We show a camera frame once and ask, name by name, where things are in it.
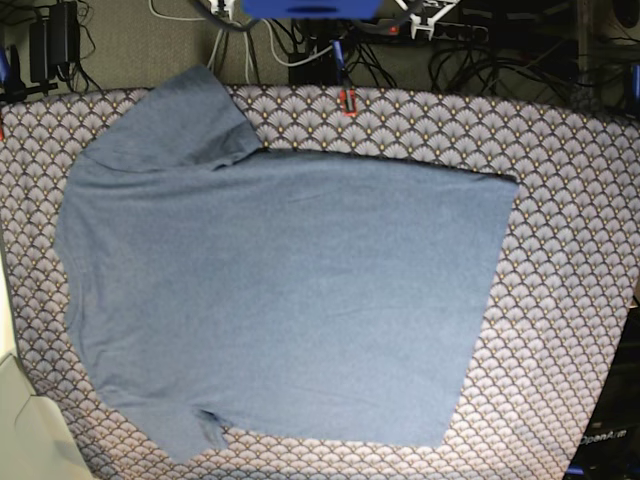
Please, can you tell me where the blue T-shirt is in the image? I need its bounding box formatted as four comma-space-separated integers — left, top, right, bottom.
54, 67, 518, 462

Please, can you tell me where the red table clamp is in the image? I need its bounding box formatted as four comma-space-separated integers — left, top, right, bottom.
339, 88, 357, 117

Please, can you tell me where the black power strip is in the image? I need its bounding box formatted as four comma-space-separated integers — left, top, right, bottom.
381, 21, 490, 44

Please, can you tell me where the blue box overhead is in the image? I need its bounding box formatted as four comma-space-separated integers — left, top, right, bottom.
241, 0, 382, 20

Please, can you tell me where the fan-patterned tablecloth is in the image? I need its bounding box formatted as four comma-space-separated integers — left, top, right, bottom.
1, 86, 639, 479

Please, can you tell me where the black power adapter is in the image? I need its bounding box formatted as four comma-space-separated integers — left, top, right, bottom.
28, 1, 80, 83

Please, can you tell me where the black OpenArm base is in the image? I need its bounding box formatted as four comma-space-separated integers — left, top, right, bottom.
564, 306, 639, 479

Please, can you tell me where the white cable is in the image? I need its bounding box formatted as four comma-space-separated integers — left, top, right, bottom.
148, 0, 335, 84

